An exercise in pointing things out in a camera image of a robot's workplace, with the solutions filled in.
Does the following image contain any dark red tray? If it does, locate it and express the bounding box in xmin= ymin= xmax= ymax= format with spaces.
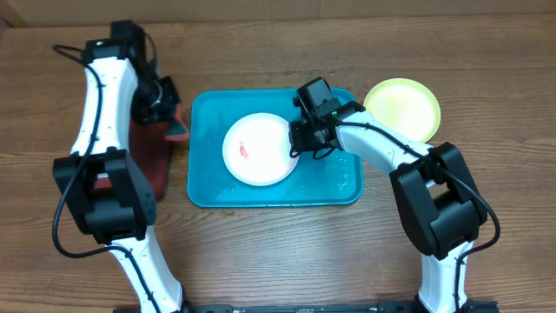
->
xmin=93 ymin=76 xmax=183 ymax=201

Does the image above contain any teal plastic tray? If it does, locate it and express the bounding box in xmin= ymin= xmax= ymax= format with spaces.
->
xmin=187 ymin=89 xmax=364 ymax=208

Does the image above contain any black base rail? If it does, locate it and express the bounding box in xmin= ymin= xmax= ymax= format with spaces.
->
xmin=113 ymin=300 xmax=500 ymax=313

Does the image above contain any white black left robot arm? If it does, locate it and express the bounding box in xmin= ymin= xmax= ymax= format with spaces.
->
xmin=53 ymin=20 xmax=191 ymax=312

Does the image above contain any yellow plate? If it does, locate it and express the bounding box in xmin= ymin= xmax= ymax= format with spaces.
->
xmin=363 ymin=78 xmax=441 ymax=143

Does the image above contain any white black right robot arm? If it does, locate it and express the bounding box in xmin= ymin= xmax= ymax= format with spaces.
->
xmin=289 ymin=77 xmax=496 ymax=312

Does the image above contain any pink plate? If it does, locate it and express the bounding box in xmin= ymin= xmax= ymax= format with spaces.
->
xmin=222 ymin=113 xmax=298 ymax=187

